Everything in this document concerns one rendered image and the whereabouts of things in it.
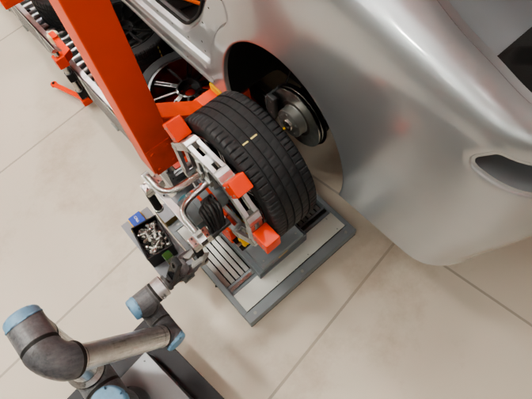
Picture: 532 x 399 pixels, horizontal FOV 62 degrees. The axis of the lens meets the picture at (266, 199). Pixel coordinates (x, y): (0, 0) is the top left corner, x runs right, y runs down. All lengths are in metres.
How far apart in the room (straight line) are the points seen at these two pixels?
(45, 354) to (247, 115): 1.04
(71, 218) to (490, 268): 2.60
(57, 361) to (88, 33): 1.09
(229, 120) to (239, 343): 1.32
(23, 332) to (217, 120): 0.96
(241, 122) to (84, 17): 0.65
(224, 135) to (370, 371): 1.50
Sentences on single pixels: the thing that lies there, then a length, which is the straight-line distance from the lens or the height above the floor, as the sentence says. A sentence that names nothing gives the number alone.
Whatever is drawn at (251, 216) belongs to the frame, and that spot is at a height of 0.98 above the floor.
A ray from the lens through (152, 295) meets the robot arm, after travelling 1.82.
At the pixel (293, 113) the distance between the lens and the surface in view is 2.04.
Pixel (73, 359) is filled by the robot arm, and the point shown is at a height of 1.19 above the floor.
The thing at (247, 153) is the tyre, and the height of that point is 1.15.
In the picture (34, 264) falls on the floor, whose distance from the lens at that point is 3.14.
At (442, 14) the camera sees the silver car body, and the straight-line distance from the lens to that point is 1.28.
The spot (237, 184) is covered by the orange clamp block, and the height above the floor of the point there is 1.15.
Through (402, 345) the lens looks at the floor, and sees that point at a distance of 2.60.
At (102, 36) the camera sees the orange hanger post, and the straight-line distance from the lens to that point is 1.82.
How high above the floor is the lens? 2.50
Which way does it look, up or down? 61 degrees down
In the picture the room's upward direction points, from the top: 9 degrees counter-clockwise
